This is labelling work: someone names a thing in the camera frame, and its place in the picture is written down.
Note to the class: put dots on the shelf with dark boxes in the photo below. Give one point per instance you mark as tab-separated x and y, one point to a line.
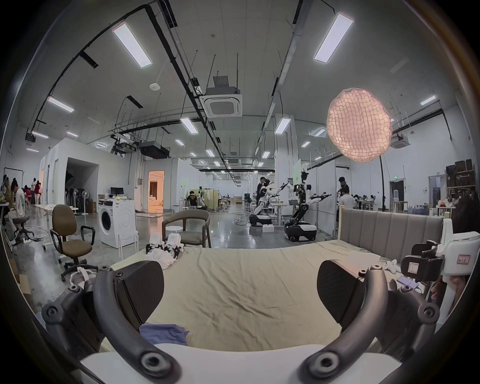
460	180

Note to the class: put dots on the person's right hand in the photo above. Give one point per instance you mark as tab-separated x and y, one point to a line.
452	287

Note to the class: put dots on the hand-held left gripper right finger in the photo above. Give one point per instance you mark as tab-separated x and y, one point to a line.
373	311

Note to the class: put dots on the floor lamp with round shade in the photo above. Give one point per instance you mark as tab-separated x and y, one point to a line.
358	125

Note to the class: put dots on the phone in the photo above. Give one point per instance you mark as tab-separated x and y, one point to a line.
408	282

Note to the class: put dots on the spare white hand-held gripper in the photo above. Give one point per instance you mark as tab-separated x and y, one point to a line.
154	244
174	243

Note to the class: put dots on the black and white wheeled robot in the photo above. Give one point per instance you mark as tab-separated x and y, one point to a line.
300	225

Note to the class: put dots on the white cloth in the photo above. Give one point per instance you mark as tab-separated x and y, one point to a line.
159	259

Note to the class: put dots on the white hand controller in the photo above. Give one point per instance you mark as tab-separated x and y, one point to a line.
392	267

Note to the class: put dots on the grey padded headboard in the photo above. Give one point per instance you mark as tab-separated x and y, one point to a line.
390	228

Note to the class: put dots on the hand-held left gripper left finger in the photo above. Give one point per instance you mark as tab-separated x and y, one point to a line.
108	311

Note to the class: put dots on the bed with beige sheet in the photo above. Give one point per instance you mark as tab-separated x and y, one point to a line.
247	285

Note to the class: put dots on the dark blue garment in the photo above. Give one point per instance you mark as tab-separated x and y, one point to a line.
165	334

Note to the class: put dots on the row of standing fans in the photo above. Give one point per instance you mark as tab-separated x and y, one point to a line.
77	198

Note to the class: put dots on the white headset on floor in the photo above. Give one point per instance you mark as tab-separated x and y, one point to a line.
83	275

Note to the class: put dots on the round white side table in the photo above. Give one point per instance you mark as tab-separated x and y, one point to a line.
174	229

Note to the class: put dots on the white washing machine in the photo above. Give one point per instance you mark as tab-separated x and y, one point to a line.
114	221

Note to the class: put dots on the brown office chair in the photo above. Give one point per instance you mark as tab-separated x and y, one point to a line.
65	228

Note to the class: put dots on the grey armchair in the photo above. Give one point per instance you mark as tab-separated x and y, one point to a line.
189	227

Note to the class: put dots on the group of people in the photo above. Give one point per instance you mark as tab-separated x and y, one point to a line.
33	189

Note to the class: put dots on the small white stool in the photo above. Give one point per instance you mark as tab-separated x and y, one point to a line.
128	240

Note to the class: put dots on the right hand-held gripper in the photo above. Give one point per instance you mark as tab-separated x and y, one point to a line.
463	251

